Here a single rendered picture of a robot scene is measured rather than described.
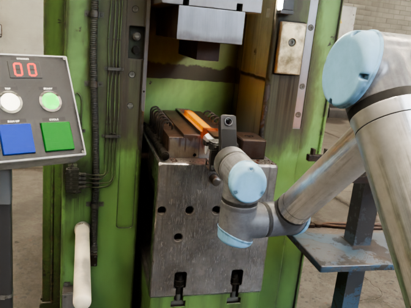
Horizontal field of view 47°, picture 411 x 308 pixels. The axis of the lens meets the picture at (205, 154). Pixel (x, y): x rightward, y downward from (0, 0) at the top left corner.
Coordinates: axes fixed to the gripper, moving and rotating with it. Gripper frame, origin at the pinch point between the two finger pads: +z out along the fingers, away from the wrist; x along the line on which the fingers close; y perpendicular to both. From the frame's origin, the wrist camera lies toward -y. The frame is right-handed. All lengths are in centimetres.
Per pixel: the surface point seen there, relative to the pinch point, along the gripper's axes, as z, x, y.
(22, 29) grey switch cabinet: 523, -115, 11
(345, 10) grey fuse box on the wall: 620, 388, -62
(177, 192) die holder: -3.8, -9.7, 17.6
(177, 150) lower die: 2.7, -9.7, 6.5
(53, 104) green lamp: -8.7, -45.4, -8.3
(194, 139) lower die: 2.9, -4.6, 2.6
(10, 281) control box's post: -9, -56, 43
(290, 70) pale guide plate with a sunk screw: 16.0, 29.5, -19.2
